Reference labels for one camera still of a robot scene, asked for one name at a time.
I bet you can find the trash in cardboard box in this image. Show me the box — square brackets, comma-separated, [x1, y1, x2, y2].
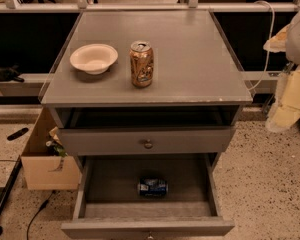
[46, 127, 67, 157]

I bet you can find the grey wooden drawer cabinet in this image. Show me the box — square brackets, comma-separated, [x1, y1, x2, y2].
[38, 9, 254, 240]

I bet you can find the white paper bowl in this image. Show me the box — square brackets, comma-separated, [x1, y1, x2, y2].
[70, 44, 118, 75]

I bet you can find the black marker on floor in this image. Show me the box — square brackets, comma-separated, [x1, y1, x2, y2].
[7, 127, 29, 141]

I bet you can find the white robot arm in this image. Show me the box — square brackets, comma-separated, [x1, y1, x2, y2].
[263, 5, 300, 133]

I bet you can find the white cable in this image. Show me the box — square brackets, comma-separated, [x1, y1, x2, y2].
[246, 0, 277, 92]

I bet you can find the blue pepsi can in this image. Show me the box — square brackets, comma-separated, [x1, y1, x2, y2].
[137, 178, 168, 197]

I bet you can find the cardboard box on floor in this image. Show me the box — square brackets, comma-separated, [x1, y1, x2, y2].
[21, 109, 81, 190]

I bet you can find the gold soda can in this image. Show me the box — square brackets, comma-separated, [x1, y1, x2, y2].
[129, 40, 154, 88]

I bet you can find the round metal drawer knob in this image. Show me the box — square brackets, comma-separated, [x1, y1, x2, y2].
[144, 139, 153, 149]

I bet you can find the black cable on floor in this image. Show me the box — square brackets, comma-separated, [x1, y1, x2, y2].
[25, 189, 57, 240]

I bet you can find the grey metal rail beam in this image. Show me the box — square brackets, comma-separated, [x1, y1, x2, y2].
[0, 2, 299, 13]

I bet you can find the open grey middle drawer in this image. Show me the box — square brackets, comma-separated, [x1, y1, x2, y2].
[61, 154, 234, 240]

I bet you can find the black bag on ledge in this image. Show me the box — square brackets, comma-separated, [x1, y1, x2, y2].
[0, 65, 24, 82]

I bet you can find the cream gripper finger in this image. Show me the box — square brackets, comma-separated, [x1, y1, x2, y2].
[263, 25, 289, 53]
[265, 65, 300, 133]

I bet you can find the closed grey top drawer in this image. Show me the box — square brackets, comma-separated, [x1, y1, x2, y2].
[58, 127, 235, 156]

